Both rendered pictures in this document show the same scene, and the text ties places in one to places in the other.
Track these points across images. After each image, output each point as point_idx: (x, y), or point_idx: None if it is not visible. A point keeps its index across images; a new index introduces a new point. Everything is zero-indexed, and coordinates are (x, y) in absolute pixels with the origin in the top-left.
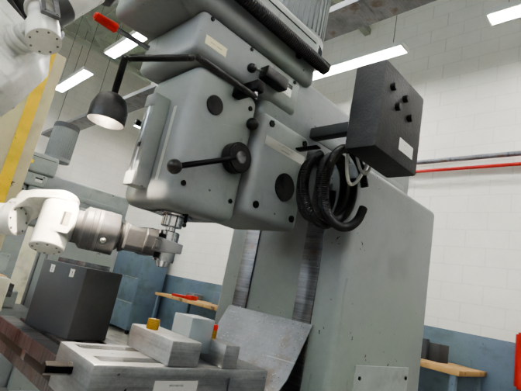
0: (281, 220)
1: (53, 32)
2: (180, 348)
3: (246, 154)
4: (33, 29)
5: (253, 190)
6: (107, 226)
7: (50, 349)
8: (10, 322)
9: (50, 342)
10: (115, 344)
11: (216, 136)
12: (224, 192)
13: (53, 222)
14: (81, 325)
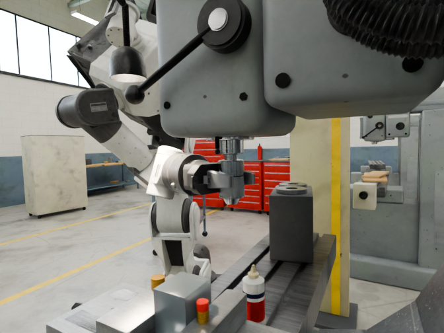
0: (373, 82)
1: (112, 27)
2: (103, 332)
3: (227, 8)
4: (106, 36)
5: (272, 57)
6: (171, 170)
7: (226, 271)
8: (265, 236)
9: (246, 261)
10: (314, 270)
11: (194, 14)
12: (229, 87)
13: (152, 175)
14: (279, 248)
